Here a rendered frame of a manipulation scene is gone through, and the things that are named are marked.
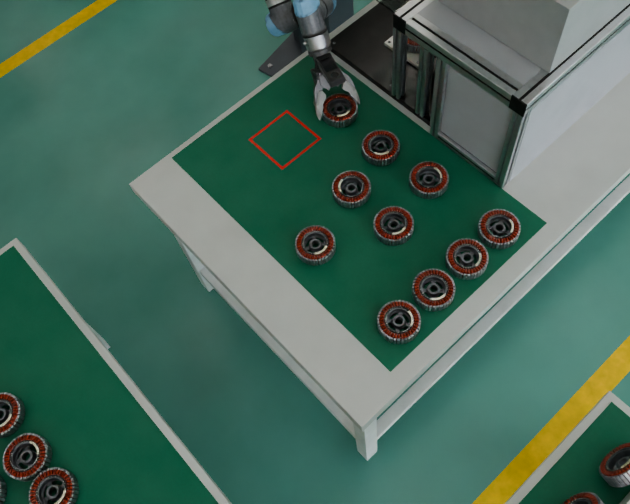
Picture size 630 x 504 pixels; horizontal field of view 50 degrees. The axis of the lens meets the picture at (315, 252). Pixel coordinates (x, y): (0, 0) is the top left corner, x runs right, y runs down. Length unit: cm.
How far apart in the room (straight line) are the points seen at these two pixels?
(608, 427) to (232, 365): 138
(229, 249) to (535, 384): 124
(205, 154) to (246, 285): 47
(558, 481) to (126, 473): 103
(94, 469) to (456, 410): 127
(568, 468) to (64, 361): 129
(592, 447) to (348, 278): 73
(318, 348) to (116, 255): 136
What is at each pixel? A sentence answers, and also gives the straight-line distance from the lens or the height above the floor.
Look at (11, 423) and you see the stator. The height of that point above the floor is 78.
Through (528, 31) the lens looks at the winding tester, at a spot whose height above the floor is 120.
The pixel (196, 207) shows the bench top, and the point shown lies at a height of 75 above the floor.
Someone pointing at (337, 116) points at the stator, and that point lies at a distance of 209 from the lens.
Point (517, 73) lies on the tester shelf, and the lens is 178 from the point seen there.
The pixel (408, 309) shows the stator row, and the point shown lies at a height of 78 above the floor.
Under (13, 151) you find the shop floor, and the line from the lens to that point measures 343.
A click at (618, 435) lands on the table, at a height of 75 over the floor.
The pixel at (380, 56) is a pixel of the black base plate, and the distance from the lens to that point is 226.
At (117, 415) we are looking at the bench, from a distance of 184.
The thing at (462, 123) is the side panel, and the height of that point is 88.
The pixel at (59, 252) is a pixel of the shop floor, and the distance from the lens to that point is 303.
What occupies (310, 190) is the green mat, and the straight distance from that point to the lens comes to 199.
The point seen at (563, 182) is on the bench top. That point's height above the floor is 75.
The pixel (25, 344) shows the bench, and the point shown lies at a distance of 201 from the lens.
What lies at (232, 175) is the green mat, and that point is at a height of 75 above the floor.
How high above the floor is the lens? 242
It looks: 62 degrees down
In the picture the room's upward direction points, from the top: 11 degrees counter-clockwise
